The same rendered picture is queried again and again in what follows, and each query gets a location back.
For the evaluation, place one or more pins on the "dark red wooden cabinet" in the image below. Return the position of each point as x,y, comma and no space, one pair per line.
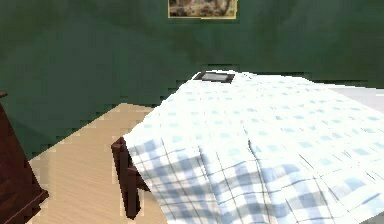
15,180

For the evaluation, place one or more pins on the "gold framed wall picture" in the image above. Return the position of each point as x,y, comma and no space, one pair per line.
202,8

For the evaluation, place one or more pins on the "black flat tablet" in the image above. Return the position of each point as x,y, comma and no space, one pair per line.
214,77

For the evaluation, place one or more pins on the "bed with blue checked cover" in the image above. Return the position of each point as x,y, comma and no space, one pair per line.
253,143

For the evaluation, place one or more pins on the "pale grey pillow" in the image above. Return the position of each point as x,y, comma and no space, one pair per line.
365,95

